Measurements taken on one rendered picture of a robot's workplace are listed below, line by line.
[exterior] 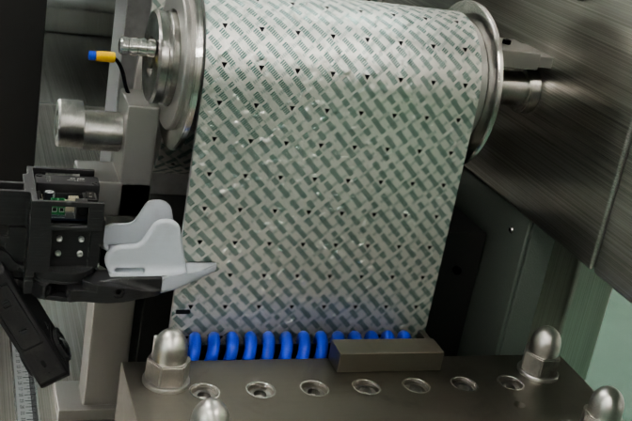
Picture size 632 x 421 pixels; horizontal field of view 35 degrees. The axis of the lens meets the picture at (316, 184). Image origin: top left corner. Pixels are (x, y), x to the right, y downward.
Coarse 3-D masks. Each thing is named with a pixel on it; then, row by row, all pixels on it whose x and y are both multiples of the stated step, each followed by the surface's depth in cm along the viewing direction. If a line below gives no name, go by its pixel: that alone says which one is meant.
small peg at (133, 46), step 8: (120, 40) 77; (128, 40) 77; (136, 40) 77; (144, 40) 78; (152, 40) 78; (120, 48) 77; (128, 48) 77; (136, 48) 77; (144, 48) 77; (152, 48) 78; (152, 56) 78
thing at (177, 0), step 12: (168, 0) 82; (180, 0) 78; (180, 12) 78; (180, 24) 78; (204, 36) 76; (480, 36) 86; (204, 48) 76; (180, 60) 77; (180, 72) 77; (180, 84) 77; (180, 96) 77; (480, 96) 84; (168, 108) 80; (180, 108) 77; (480, 108) 85; (168, 120) 80
